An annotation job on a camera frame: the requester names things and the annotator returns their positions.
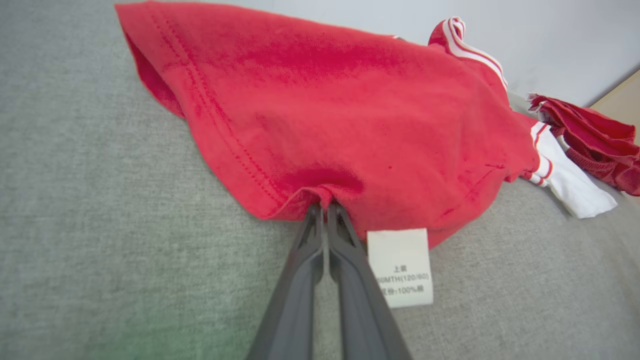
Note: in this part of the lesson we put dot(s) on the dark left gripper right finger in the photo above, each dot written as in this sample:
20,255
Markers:
362,305

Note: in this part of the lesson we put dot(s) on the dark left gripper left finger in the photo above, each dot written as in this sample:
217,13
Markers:
295,295

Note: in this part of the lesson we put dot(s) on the red jersey with black print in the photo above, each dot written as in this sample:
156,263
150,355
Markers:
350,125

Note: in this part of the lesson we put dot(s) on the red shorts with white stripes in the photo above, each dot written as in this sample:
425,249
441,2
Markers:
600,135

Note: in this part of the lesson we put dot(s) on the grey fabric sofa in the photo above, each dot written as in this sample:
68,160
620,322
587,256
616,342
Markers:
100,225

